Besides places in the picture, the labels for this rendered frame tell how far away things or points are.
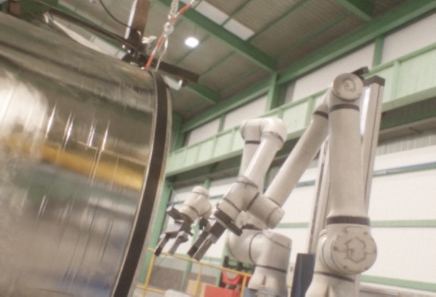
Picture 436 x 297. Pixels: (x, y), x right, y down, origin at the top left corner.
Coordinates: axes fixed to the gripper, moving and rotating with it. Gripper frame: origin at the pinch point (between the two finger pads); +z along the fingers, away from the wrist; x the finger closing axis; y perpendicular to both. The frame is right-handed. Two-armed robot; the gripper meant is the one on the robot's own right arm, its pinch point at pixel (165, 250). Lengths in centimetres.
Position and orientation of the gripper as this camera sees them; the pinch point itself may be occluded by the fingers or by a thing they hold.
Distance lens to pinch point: 211.1
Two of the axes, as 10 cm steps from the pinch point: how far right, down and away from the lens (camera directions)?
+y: 6.9, 6.8, 2.6
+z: -4.8, 6.9, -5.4
